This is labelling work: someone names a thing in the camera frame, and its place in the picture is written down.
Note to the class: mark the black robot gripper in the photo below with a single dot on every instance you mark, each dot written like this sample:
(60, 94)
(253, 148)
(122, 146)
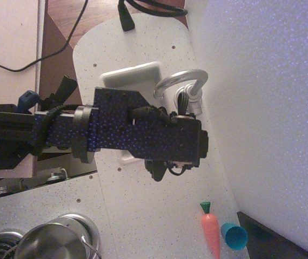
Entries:
(147, 136)

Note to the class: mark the silver curved faucet spout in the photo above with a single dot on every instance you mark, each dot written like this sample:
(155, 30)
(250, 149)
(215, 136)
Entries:
(192, 90)

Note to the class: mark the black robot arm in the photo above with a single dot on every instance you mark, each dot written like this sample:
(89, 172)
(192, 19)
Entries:
(67, 127)

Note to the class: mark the blue connector on arm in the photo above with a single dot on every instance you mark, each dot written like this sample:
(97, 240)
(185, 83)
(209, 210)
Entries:
(26, 101)

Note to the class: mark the white toy sink basin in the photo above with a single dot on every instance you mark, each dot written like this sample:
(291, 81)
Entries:
(142, 78)

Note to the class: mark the white speckled toy kitchen counter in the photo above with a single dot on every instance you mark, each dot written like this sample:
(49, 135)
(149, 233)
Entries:
(136, 216)

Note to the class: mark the orange toy carrot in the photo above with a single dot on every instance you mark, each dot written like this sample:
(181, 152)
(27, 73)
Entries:
(210, 228)

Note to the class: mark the teal plastic cup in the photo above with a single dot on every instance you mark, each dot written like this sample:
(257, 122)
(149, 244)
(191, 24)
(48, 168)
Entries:
(234, 236)

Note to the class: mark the stainless steel pot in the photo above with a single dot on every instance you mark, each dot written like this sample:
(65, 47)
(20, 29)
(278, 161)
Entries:
(50, 240)

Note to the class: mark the black cable plug top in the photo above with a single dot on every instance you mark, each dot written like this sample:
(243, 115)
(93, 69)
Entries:
(161, 10)

